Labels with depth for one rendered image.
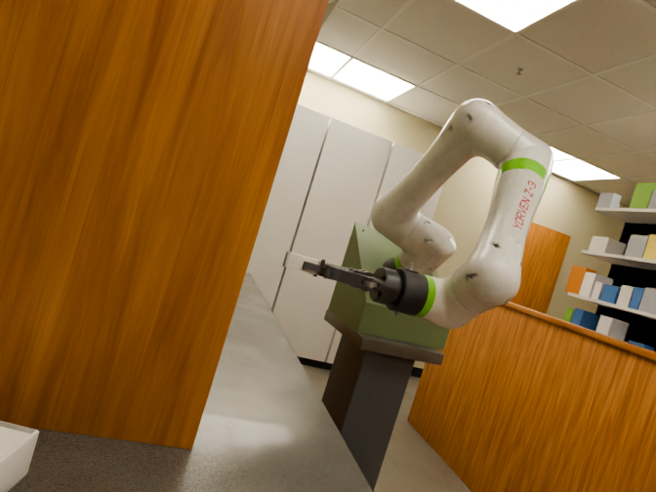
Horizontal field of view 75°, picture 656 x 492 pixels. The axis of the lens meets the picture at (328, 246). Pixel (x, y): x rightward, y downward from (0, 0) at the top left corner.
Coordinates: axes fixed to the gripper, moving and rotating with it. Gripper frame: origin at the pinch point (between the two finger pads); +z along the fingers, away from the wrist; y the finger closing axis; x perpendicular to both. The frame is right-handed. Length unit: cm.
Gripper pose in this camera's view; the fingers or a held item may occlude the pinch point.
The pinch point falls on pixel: (302, 263)
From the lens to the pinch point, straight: 84.1
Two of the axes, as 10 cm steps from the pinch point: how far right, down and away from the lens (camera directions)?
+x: -2.8, 9.6, 0.2
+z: -9.2, -2.7, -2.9
